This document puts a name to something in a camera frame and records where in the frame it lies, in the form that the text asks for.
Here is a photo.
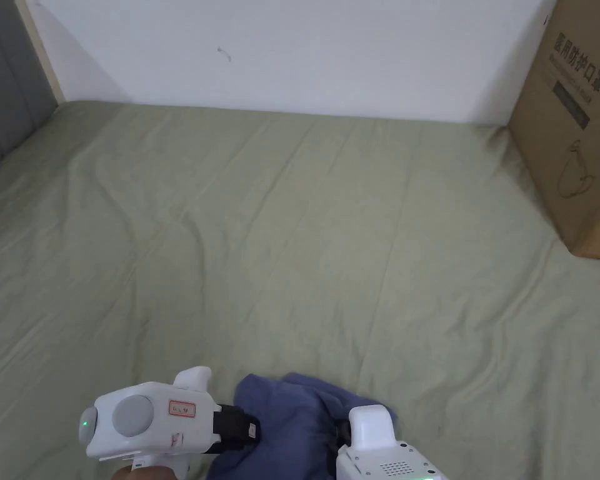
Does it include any grey padded headboard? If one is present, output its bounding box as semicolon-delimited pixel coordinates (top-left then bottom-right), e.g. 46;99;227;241
0;0;58;178

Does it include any person's left hand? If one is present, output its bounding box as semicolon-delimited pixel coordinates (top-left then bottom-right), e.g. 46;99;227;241
111;462;188;480

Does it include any bed with pale green sheet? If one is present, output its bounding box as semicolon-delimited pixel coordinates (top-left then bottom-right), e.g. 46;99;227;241
0;99;600;480

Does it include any brown cardboard carton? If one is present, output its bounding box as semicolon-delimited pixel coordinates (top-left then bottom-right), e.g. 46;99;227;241
509;0;600;260

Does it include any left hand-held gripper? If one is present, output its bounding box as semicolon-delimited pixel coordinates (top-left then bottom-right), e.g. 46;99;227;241
79;366;261;480

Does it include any dark blue shirt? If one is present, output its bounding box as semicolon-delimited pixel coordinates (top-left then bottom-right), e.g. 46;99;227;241
208;372;401;480

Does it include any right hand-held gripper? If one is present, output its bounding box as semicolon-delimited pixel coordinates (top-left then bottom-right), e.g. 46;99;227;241
334;404;450;480

